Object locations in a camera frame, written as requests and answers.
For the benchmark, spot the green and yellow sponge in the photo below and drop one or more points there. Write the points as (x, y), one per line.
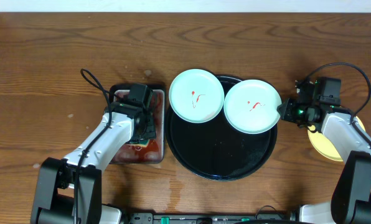
(138, 145)

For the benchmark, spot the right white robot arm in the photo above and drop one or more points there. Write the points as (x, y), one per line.
(351, 200)

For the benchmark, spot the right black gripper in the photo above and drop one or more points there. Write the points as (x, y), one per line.
(286, 113)

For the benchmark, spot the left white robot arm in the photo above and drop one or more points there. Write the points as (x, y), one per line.
(69, 190)

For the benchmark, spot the light blue plate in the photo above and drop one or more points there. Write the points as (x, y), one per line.
(251, 106)
(196, 96)

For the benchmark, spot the yellow plate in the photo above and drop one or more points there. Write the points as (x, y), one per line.
(322, 146)

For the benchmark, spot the rectangular tray with red water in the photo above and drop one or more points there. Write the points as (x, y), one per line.
(154, 152)

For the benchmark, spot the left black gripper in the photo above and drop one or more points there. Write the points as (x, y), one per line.
(149, 129)

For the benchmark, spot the round black serving tray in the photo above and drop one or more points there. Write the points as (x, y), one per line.
(215, 150)

